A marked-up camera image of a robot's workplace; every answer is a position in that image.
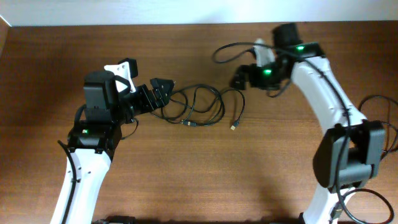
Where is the black usb cable bundle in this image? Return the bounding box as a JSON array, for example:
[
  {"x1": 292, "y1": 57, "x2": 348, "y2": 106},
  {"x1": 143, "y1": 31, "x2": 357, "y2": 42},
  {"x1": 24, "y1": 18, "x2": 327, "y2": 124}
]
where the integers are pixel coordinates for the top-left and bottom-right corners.
[{"x1": 150, "y1": 83, "x2": 246, "y2": 131}]

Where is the black usb cable edge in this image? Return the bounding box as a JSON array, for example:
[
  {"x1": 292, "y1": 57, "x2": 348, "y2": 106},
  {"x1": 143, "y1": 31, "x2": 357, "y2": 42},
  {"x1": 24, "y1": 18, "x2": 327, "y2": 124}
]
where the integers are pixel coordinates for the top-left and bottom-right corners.
[{"x1": 357, "y1": 95, "x2": 398, "y2": 161}]

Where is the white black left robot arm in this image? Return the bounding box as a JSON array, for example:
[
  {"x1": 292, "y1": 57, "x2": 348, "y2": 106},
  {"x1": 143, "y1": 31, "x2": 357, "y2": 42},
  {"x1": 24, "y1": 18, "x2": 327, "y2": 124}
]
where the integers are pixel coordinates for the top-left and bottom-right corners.
[{"x1": 51, "y1": 70, "x2": 175, "y2": 223}]

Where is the black left camera cable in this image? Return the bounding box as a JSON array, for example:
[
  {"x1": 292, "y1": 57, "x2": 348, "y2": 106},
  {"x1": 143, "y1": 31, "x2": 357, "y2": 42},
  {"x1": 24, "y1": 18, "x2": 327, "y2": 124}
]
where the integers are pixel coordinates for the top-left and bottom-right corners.
[{"x1": 57, "y1": 139, "x2": 78, "y2": 224}]

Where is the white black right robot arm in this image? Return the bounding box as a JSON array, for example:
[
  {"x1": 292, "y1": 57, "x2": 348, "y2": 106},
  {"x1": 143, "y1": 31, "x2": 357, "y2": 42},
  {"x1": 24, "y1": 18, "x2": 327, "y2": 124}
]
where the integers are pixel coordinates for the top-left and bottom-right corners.
[{"x1": 231, "y1": 23, "x2": 386, "y2": 223}]

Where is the black right camera cable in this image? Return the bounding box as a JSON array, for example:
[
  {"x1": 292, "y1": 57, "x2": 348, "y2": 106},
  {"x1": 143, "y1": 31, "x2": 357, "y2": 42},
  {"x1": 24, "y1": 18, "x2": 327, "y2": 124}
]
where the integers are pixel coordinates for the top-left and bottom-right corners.
[{"x1": 212, "y1": 42, "x2": 396, "y2": 224}]

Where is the black camera cable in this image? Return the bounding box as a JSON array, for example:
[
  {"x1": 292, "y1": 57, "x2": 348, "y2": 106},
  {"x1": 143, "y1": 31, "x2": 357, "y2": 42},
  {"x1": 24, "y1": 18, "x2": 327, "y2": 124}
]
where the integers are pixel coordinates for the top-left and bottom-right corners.
[
  {"x1": 212, "y1": 42, "x2": 396, "y2": 224},
  {"x1": 57, "y1": 139, "x2": 78, "y2": 224}
]

